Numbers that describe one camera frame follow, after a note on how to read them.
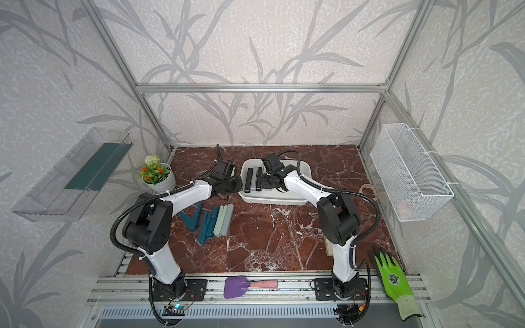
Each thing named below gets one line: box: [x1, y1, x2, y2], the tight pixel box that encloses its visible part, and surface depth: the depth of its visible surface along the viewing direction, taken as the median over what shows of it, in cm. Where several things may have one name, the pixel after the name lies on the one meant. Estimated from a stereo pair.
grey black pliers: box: [255, 166, 263, 192], surface depth 104 cm
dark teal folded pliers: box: [198, 211, 212, 244], surface depth 91 cm
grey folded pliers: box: [220, 204, 235, 237], surface depth 91 cm
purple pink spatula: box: [223, 275, 279, 299], surface depth 75 cm
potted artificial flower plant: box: [140, 153, 176, 193], surface depth 93 cm
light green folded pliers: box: [213, 205, 228, 238], surface depth 91 cm
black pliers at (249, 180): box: [244, 168, 253, 194], surface depth 104 cm
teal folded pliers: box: [205, 205, 220, 238], surface depth 91 cm
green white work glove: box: [367, 246, 422, 322], surface depth 76 cm
